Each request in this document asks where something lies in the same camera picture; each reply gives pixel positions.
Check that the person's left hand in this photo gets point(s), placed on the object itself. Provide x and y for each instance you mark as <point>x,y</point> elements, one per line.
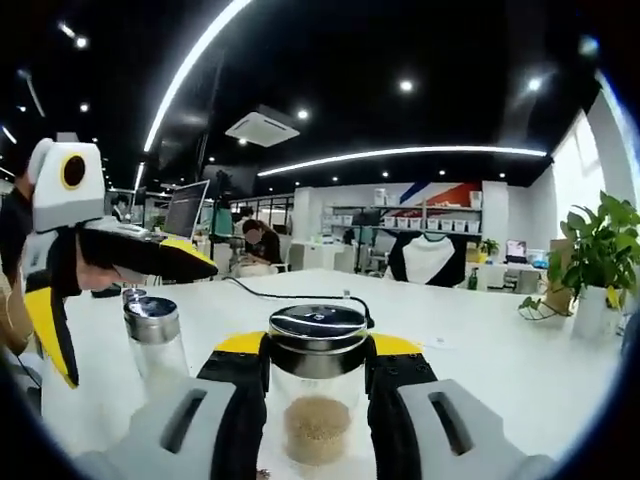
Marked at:
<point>100,279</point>

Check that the tall seasoning bottle brown grains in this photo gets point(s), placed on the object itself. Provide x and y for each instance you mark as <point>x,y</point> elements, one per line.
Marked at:
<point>317,435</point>

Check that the green plant in white pot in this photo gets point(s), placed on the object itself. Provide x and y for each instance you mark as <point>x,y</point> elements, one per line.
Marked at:
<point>600,235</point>

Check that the tall seasoning bottle white grains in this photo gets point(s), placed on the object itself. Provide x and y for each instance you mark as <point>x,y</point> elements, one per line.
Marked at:
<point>150,320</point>

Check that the curved ceiling light strip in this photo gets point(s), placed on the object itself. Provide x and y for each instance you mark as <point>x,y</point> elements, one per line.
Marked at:
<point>450,149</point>
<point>200,41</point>

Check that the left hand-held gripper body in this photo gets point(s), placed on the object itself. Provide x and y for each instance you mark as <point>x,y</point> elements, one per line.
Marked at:
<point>85,200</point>

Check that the wide window white blinds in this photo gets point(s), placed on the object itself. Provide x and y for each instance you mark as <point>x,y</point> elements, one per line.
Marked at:
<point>620,140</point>

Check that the teal panel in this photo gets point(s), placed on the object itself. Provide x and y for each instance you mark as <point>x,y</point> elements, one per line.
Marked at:
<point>220,225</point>

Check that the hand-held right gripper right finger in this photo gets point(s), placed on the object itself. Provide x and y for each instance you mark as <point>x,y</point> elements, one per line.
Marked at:
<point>395,400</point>

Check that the small desk monitor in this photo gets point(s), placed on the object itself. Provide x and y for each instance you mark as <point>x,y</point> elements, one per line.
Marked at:
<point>516,250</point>

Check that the grey metal shelf unit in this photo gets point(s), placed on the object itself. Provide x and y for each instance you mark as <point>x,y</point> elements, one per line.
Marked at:
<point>425,206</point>

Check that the group of round ceiling spotlights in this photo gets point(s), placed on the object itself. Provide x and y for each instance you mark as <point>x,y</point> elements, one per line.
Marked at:
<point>406,85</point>

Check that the small glass seasoning bottle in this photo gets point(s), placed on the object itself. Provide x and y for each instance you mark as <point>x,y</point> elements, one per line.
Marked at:
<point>134,294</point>

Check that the ceiling air conditioner unit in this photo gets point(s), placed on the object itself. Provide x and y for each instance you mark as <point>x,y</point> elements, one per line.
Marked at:
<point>262,127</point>

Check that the person's right hand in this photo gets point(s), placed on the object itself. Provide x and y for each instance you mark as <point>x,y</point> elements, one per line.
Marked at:
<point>264,474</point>

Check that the narrow window white blinds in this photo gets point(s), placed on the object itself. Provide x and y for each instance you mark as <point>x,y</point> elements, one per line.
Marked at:
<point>575,170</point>

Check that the silver open laptop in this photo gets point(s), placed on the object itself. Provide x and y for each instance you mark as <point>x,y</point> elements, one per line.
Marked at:
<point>185,210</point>

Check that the small green potted plant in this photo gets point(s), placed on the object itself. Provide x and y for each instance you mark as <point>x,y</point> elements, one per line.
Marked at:
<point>490,246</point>
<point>158,223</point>

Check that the brown cardboard box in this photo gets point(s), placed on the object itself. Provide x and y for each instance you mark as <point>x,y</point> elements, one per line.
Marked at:
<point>560,300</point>

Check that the row of white storage bins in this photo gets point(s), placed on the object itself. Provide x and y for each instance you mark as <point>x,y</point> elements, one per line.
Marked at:
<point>440,223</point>

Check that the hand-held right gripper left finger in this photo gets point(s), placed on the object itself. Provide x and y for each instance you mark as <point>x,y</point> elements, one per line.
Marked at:
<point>225,400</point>

